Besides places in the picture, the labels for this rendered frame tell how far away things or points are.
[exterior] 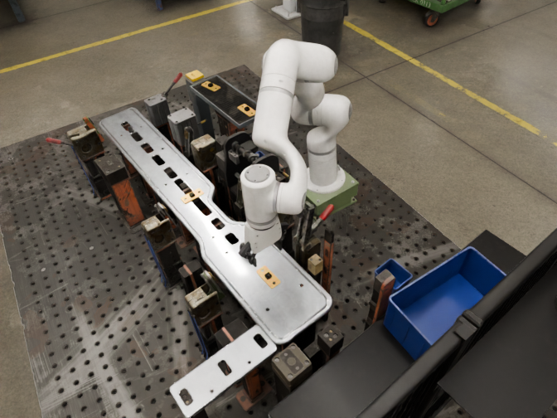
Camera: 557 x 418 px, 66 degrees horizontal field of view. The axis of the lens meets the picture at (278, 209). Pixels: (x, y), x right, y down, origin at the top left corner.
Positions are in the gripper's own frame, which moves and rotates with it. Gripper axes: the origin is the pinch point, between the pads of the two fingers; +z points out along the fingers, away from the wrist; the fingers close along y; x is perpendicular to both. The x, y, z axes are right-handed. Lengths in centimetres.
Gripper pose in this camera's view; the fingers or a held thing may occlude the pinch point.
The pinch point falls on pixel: (265, 253)
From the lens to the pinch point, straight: 125.9
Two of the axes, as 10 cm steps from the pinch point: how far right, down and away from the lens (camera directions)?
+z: 0.4, 6.8, 7.4
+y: -7.9, 4.8, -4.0
